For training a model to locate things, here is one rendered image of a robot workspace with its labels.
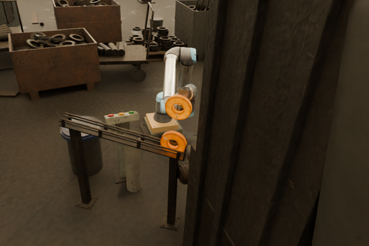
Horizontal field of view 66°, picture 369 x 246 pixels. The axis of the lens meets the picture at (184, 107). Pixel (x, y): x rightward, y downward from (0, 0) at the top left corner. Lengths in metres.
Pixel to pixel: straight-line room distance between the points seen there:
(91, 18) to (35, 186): 3.26
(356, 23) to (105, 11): 4.77
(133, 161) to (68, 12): 3.42
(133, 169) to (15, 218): 0.87
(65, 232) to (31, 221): 0.27
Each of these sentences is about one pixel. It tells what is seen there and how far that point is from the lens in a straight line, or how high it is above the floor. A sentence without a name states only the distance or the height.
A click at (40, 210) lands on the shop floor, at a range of 2.41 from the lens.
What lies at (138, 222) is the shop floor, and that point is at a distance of 2.19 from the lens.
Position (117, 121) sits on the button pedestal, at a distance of 2.10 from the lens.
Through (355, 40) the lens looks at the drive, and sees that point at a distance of 0.59.
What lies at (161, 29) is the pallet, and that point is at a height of 0.43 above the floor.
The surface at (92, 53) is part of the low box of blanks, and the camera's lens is 3.67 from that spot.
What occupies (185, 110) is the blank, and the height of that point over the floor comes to 0.90.
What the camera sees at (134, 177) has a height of 0.16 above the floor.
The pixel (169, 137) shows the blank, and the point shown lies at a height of 0.76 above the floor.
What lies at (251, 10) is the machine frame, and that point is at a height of 1.58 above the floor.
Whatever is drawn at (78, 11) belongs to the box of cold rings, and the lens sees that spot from 5.10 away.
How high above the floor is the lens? 1.73
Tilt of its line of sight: 30 degrees down
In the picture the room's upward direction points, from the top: 4 degrees clockwise
